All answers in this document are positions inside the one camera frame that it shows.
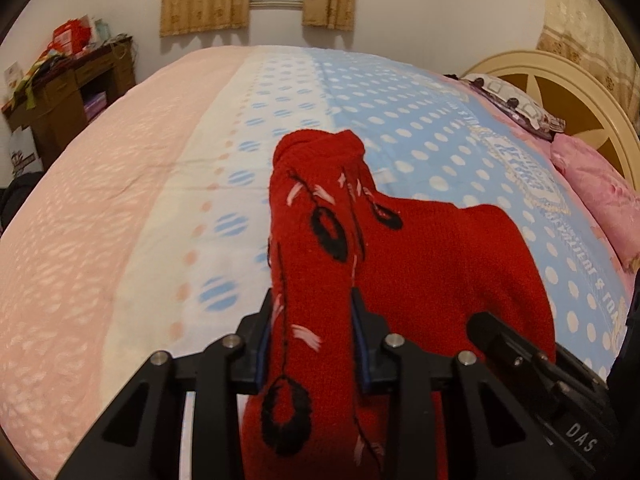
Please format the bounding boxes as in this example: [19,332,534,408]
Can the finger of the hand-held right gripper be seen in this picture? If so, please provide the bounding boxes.
[465,311,608,411]

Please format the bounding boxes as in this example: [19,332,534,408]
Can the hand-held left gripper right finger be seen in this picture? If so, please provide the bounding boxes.
[350,287,556,480]

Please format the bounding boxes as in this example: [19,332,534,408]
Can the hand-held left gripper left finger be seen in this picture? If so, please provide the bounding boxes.
[57,287,274,480]

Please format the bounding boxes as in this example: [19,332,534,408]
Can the red knitted sweater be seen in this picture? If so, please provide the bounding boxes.
[239,129,557,480]

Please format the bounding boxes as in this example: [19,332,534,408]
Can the dark cloth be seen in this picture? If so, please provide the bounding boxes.
[607,260,640,396]

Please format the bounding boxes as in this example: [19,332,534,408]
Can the pink pillow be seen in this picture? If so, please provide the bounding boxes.
[550,134,640,266]

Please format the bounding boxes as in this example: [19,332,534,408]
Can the pink blue polka dot blanket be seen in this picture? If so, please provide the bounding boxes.
[0,45,633,480]

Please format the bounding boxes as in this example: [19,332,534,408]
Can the white purple patterned pillow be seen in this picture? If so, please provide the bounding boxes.
[460,74,566,141]

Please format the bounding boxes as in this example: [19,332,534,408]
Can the cream wooden bed headboard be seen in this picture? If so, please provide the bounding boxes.
[460,50,640,181]

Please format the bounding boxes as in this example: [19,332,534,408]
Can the black bag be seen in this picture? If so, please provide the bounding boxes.
[0,172,46,231]

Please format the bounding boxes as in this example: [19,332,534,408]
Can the purple box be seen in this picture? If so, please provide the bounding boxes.
[84,91,108,121]

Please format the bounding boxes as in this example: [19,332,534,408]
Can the white printed shopping bag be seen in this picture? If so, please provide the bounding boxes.
[9,127,41,173]

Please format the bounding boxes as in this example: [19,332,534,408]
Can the beige curtain beside headboard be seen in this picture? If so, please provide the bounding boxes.
[537,0,640,126]

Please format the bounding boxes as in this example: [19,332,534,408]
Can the brown wooden desk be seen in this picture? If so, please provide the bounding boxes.
[2,36,137,171]

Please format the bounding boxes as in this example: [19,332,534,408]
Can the green cloth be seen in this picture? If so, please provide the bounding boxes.
[15,55,56,106]

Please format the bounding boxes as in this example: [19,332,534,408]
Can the white teal bag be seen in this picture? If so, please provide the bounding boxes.
[90,14,113,43]

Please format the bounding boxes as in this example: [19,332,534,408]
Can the red gift bag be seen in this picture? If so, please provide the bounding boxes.
[52,20,93,53]

